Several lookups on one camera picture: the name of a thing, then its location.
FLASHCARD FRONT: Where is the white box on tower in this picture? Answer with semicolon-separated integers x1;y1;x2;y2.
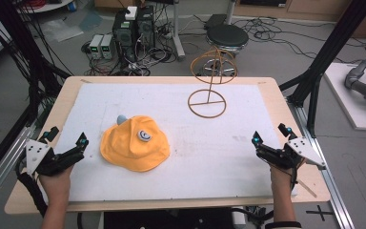
125;6;138;21

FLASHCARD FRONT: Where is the black round stool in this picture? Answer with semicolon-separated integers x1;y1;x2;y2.
201;24;251;78

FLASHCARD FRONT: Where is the grey power supply unit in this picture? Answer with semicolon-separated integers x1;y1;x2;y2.
88;33;105;60
100;33;114;60

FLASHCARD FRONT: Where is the aluminium rail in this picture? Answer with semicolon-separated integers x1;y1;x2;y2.
286;97;356;229
0;126;35;213

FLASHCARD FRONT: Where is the yellow hat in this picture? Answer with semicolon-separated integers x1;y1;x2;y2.
99;114;172;174

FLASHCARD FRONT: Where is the black frame post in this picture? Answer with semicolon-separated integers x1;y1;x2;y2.
278;0;366;138
0;0;72;109

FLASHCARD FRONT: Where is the black sleeve cuff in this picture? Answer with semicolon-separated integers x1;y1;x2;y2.
264;220;303;229

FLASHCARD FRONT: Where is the white table mat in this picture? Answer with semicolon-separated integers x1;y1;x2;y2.
46;82;298;203

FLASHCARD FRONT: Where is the grey desk leg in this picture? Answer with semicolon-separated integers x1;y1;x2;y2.
171;0;187;62

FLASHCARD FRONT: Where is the tangle of floor cables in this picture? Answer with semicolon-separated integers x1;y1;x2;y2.
232;13;366;66

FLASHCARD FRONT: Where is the black computer tower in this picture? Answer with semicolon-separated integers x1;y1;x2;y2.
112;10;138;64
135;5;156;50

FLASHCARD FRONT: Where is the person's right hand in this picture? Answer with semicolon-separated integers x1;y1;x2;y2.
268;166;295;197

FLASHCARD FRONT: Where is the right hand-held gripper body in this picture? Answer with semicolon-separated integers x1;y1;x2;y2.
255;136;327;171

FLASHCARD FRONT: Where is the white board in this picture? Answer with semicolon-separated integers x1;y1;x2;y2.
323;62;366;133

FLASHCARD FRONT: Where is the wire hat stand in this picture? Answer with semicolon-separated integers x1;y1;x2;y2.
187;45;238;119

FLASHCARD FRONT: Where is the thin wooden stick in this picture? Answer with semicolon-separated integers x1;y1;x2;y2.
297;178;318;198

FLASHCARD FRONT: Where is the person's left hand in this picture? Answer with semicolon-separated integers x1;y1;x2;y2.
39;164;75;205

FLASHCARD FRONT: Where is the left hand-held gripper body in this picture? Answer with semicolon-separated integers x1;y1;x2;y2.
25;138;86;177

